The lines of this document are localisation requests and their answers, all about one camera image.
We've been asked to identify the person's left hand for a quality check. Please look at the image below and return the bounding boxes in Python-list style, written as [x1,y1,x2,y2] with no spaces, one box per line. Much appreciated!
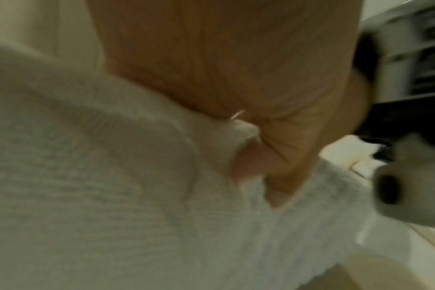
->
[84,0,370,209]

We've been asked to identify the black right wrist marker band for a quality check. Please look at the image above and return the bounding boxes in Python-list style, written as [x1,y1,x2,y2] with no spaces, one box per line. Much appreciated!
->
[353,2,435,148]

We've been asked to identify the white towel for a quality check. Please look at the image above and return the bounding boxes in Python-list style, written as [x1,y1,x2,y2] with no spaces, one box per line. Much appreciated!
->
[0,35,381,290]

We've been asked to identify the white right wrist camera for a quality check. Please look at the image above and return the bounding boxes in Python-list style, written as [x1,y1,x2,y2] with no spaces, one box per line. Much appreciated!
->
[372,133,435,227]

